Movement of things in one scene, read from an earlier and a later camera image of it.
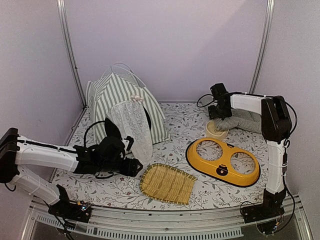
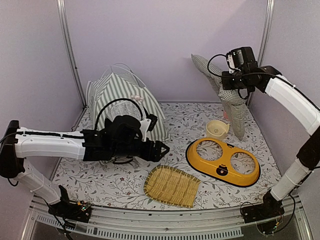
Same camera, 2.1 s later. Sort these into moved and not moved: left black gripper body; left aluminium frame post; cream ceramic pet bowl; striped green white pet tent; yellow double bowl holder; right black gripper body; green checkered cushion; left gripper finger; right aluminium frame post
Moved: left gripper finger; left black gripper body; green checkered cushion; right black gripper body
Not moved: cream ceramic pet bowl; left aluminium frame post; yellow double bowl holder; right aluminium frame post; striped green white pet tent
